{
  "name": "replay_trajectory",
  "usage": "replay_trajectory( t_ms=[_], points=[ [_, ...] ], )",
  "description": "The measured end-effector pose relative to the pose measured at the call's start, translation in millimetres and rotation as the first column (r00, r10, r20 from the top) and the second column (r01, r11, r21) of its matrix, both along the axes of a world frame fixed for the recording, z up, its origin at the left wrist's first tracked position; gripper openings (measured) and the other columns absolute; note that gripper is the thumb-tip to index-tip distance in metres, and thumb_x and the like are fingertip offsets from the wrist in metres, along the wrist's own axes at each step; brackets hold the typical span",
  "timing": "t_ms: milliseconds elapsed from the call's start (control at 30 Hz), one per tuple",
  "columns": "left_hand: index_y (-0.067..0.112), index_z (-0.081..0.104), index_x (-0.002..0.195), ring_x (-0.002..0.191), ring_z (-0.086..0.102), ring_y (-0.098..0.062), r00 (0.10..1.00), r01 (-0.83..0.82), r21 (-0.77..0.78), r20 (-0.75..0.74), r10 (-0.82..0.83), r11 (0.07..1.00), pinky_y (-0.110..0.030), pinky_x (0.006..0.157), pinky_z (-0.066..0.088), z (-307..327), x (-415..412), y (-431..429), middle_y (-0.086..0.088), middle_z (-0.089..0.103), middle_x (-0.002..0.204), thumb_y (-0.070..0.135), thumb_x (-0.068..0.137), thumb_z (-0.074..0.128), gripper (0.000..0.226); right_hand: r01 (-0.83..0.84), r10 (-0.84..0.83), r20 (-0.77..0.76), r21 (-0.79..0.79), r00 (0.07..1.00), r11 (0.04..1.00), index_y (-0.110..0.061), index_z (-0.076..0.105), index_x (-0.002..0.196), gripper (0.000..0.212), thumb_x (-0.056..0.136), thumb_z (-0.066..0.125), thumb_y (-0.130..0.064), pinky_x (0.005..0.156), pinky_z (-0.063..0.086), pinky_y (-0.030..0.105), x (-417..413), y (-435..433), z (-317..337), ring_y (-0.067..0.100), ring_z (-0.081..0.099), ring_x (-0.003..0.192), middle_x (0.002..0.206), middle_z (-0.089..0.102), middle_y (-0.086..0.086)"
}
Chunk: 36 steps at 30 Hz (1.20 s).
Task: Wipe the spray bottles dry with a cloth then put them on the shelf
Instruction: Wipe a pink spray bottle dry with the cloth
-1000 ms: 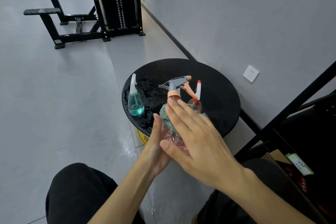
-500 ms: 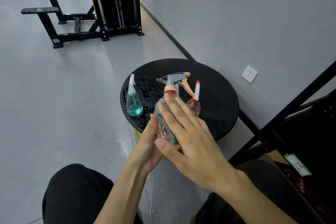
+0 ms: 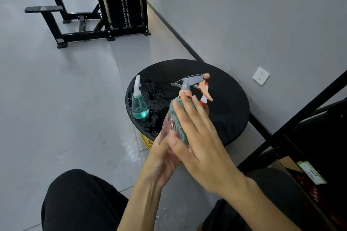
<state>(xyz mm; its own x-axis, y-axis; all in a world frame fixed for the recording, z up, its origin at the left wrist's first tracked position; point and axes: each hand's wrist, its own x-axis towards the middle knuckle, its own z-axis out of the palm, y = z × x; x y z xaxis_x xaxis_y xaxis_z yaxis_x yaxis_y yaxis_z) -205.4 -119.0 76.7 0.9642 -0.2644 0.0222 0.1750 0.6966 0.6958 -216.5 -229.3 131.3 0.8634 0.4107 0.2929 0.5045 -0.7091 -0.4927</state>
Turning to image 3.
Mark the person's left hand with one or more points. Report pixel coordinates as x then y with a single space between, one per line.
160 163

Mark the person's right hand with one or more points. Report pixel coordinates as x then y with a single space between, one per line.
208 157

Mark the green cleaning cloth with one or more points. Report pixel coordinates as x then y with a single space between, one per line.
174 114

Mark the green spray bottle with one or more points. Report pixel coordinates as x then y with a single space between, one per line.
139 109

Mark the pink bottle orange white nozzle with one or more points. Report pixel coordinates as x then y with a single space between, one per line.
204 95

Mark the pink spray bottle grey nozzle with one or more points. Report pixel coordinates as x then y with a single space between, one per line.
189 80

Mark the black metal rack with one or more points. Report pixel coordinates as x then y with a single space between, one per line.
311 136

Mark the person's left forearm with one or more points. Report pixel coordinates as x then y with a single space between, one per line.
141 209

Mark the person's light shoe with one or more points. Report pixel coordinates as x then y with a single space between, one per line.
200 227

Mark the yellow barrel base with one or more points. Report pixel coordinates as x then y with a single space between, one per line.
147 142

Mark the round black table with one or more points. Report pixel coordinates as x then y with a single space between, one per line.
230 114

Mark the brown cardboard box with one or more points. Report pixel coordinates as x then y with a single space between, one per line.
290 163

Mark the green white label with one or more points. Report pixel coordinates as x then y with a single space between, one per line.
311 173

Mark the white wall socket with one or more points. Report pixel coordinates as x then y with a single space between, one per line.
261 76

